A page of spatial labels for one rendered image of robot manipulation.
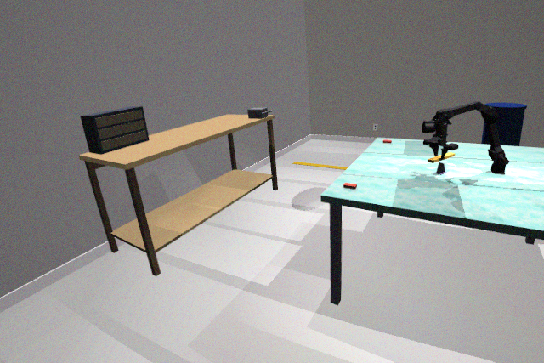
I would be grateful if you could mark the yellow bar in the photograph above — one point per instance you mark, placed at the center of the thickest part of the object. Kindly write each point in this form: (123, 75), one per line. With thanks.
(438, 158)

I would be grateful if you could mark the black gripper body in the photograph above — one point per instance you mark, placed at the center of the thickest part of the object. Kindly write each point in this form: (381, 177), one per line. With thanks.
(450, 146)

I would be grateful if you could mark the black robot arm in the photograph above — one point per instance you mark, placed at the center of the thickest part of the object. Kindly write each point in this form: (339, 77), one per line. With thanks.
(489, 114)

